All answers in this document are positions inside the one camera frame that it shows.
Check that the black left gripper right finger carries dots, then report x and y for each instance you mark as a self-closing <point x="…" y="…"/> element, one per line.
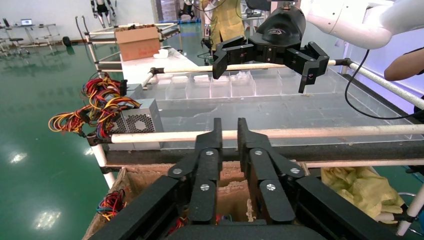
<point x="261" y="165"/>

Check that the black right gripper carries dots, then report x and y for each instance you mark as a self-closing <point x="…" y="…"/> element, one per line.
<point x="281" y="30"/>

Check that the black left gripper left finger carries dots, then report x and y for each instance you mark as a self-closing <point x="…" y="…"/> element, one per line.
<point x="208" y="165"/>

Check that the person forearm with black sleeve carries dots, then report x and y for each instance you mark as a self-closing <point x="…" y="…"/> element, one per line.
<point x="404" y="66"/>

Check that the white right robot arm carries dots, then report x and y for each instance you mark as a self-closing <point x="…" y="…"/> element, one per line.
<point x="348" y="23"/>

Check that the black conveyor belt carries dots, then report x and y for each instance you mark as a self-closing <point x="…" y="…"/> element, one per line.
<point x="298" y="133"/>

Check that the black office chair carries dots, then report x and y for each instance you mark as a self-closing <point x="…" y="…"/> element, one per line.
<point x="256" y="5"/>

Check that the person in yellow apron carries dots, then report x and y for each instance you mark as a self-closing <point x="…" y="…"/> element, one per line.
<point x="228" y="20"/>

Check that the worn cardboard box with dividers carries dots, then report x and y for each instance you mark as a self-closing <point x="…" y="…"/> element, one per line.
<point x="145" y="185"/>

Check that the clear acrylic divider tray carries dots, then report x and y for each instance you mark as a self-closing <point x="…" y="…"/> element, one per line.
<point x="198" y="89"/>

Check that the black robot equipment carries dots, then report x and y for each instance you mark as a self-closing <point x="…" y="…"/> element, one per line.
<point x="186" y="11"/>

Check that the yellow plastic bag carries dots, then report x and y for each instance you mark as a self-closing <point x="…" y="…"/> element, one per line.
<point x="361" y="188"/>

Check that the white table leg pipe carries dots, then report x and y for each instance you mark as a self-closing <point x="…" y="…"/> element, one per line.
<point x="99" y="159"/>
<point x="412" y="212"/>

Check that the white crumpled wrapping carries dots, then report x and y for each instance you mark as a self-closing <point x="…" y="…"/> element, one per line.
<point x="161" y="54"/>

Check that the brown cardboard carton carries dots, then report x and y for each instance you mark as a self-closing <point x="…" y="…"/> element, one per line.
<point x="139" y="46"/>

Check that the humanoid robot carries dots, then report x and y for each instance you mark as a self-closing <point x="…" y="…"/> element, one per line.
<point x="102" y="8"/>

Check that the black round wheel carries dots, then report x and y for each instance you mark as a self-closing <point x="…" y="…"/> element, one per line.
<point x="66" y="41"/>

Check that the grey work desk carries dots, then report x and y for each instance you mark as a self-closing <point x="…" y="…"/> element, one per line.
<point x="39" y="26"/>

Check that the laptop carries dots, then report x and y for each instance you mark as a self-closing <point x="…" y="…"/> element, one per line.
<point x="26" y="22"/>

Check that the cream table rail pipe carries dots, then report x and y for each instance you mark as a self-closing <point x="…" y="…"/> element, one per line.
<point x="364" y="163"/>
<point x="185" y="69"/>
<point x="381" y="82"/>

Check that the pipe frame rack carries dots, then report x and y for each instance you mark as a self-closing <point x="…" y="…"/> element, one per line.
<point x="102" y="32"/>

